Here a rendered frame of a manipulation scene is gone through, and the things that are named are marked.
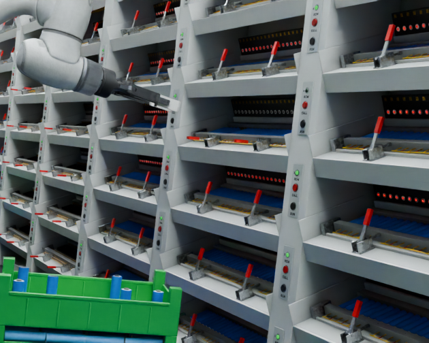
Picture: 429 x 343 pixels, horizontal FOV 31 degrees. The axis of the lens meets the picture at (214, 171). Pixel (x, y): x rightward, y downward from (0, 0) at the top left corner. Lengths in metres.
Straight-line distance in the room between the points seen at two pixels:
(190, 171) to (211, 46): 0.39
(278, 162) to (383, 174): 0.38
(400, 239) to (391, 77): 0.32
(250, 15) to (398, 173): 0.74
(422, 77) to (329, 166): 0.31
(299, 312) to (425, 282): 0.40
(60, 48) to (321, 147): 0.69
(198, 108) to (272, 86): 0.49
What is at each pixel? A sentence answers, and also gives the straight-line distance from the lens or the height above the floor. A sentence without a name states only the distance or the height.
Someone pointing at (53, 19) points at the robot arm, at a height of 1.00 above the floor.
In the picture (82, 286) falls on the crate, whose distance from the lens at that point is 1.50.
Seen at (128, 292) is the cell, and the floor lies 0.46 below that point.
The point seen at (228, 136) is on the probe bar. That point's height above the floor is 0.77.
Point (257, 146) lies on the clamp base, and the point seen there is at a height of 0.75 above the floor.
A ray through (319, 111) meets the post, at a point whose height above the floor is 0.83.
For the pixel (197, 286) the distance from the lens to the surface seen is 2.18.
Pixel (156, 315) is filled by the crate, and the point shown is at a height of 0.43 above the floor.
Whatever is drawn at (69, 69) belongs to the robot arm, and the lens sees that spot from 1.98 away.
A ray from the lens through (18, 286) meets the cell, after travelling 1.32.
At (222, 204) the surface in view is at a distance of 2.20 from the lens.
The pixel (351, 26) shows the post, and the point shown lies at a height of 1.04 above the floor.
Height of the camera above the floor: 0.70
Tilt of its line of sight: 1 degrees down
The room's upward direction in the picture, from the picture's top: 7 degrees clockwise
